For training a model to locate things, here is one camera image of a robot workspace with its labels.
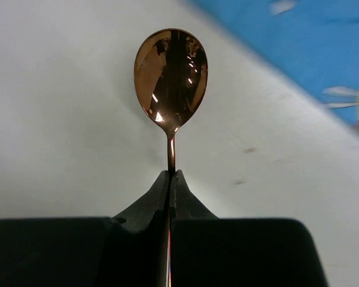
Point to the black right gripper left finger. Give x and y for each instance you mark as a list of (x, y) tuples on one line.
[(138, 217)]

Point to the copper spoon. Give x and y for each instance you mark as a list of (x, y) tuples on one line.
[(170, 79)]

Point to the blue space-print cloth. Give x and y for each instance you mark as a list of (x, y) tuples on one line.
[(314, 43)]

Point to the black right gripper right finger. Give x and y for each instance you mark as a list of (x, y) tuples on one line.
[(185, 205)]

